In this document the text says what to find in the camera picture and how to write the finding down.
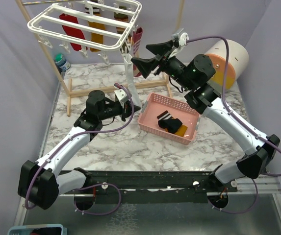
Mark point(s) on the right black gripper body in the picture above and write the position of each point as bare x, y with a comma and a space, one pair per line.
172, 66

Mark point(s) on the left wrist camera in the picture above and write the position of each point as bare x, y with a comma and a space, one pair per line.
121, 93

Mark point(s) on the pink plastic basket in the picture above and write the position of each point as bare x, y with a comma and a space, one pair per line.
157, 104

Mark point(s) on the maroon beige purple-striped sock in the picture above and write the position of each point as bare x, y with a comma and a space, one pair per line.
137, 35

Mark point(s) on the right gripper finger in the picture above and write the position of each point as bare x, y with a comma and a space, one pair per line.
146, 66
161, 49

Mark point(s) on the wooden clothes rack frame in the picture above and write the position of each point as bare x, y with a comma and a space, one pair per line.
81, 90

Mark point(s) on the white sock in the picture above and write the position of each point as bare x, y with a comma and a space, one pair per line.
130, 79

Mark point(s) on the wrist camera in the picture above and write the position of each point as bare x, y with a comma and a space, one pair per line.
121, 93
179, 38

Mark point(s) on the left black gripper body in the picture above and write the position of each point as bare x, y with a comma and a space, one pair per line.
113, 109

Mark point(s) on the white plastic clip hanger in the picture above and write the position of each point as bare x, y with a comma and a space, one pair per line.
56, 48

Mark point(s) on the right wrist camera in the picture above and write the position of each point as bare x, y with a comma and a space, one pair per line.
179, 38

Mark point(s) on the teal lidded jar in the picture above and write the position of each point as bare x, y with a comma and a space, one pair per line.
61, 61

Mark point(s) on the black sock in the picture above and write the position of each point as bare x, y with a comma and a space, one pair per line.
172, 125

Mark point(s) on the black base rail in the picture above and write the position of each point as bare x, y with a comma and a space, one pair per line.
150, 187

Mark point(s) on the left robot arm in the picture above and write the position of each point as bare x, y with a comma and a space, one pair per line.
40, 182

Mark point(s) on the white round drawer cabinet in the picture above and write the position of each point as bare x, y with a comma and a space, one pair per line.
237, 62

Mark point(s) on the red patterned sock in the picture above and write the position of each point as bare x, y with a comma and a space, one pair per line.
74, 32

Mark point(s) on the mustard striped-cuff sock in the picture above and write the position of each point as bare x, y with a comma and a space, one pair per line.
167, 115

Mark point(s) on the olive striped sock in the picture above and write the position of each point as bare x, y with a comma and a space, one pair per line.
123, 18

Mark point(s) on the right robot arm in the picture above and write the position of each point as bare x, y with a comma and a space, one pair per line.
259, 148

